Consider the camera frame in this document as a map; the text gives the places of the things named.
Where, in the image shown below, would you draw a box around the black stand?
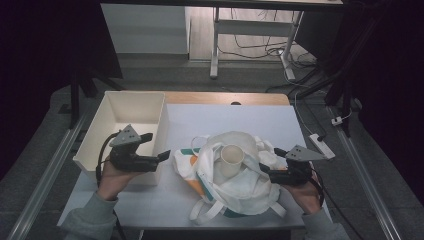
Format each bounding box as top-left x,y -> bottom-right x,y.
68,63 -> 125,130
293,56 -> 356,138

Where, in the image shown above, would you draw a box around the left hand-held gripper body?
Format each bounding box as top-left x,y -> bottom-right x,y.
109,123 -> 161,174

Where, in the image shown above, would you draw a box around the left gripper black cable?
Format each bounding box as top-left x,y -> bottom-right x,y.
95,132 -> 128,240

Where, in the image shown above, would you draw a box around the tangle of floor cables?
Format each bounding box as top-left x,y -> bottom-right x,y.
218,8 -> 318,69

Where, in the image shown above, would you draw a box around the white power strip cable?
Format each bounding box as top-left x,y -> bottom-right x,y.
283,68 -> 316,136

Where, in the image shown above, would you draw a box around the white paper cup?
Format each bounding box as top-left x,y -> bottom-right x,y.
220,143 -> 246,179

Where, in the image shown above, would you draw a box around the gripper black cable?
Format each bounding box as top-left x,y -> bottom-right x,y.
95,132 -> 128,240
311,168 -> 364,240

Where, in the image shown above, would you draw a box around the small white adapter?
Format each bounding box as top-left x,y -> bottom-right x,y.
330,108 -> 354,127

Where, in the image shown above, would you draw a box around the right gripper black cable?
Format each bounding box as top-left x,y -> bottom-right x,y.
311,168 -> 364,240

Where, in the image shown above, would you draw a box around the white rectangular box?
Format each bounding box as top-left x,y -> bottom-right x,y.
72,90 -> 171,186

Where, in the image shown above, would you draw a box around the white power strip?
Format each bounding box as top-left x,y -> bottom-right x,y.
308,133 -> 337,160

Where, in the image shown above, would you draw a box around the person's right hand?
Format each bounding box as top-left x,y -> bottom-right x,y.
283,168 -> 324,215

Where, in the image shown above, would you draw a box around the white desk frame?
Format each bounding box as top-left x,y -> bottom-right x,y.
99,0 -> 344,81

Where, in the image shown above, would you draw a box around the aluminium rail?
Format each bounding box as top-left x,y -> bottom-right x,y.
6,111 -> 88,240
328,106 -> 404,240

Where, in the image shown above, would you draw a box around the white cabinet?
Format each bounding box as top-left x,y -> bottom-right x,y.
100,3 -> 191,56

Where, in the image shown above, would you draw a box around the white tote bag coloured patches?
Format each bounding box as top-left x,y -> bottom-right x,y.
172,130 -> 288,226

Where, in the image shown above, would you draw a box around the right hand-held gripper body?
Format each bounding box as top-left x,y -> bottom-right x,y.
268,144 -> 328,186

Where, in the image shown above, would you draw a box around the person's left hand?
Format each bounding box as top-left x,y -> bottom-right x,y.
96,156 -> 144,202

